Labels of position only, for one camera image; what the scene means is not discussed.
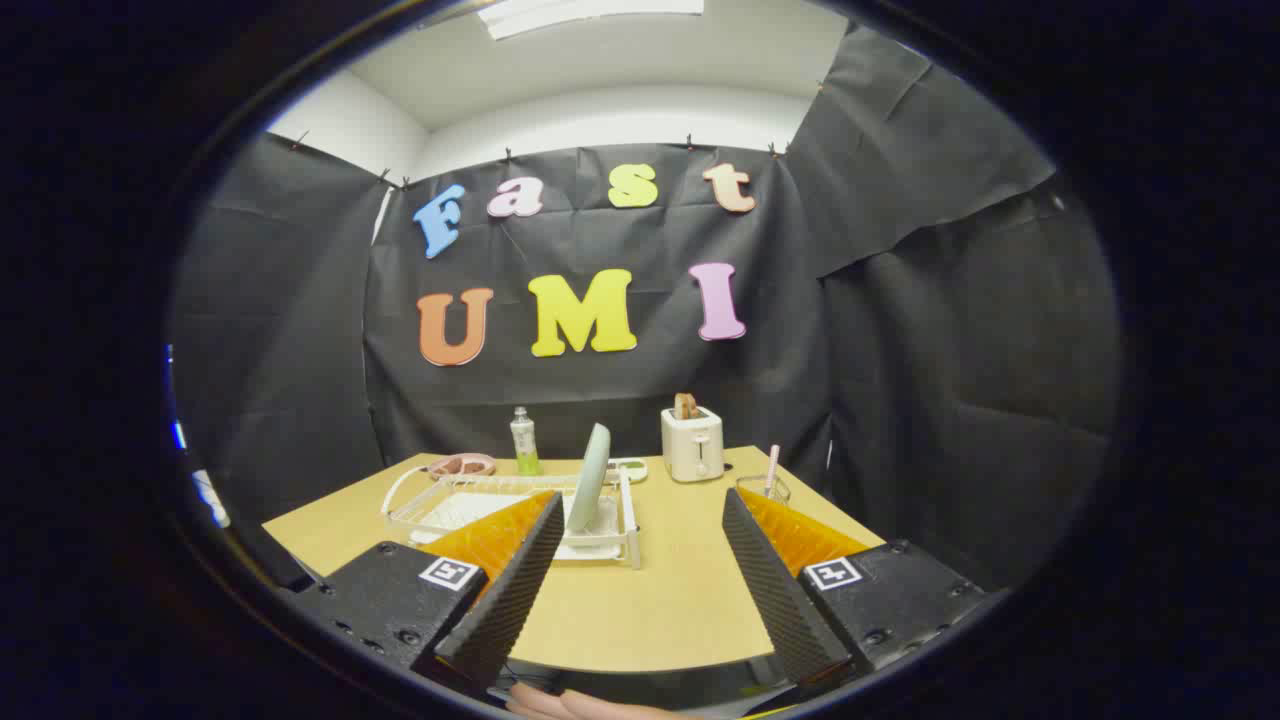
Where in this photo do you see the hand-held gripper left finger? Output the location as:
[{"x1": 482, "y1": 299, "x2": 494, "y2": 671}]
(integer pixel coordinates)
[{"x1": 285, "y1": 488, "x2": 567, "y2": 693}]

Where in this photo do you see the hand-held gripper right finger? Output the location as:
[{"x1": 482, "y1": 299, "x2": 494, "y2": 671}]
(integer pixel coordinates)
[{"x1": 722, "y1": 487, "x2": 986, "y2": 691}]

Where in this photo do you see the white wire dish rack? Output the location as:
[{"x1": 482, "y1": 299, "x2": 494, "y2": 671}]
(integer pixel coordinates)
[{"x1": 381, "y1": 465, "x2": 642, "y2": 571}]

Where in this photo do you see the pale green plate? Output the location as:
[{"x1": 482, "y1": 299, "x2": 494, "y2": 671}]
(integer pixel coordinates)
[{"x1": 566, "y1": 423, "x2": 612, "y2": 534}]

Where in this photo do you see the pink dish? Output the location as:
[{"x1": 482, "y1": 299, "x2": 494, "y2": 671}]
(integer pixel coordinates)
[{"x1": 428, "y1": 453, "x2": 497, "y2": 481}]

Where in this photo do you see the small green label bottle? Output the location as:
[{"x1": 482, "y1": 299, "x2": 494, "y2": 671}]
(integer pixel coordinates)
[{"x1": 510, "y1": 407, "x2": 542, "y2": 477}]

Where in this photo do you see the cream toaster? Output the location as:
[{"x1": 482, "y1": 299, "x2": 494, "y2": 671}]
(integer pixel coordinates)
[{"x1": 661, "y1": 406, "x2": 725, "y2": 484}]

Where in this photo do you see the black backdrop cloth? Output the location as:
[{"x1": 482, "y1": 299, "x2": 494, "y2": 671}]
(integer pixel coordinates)
[{"x1": 170, "y1": 25, "x2": 1121, "y2": 591}]

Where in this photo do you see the ceiling light panel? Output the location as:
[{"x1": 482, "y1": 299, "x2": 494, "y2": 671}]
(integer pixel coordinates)
[{"x1": 478, "y1": 0, "x2": 705, "y2": 41}]

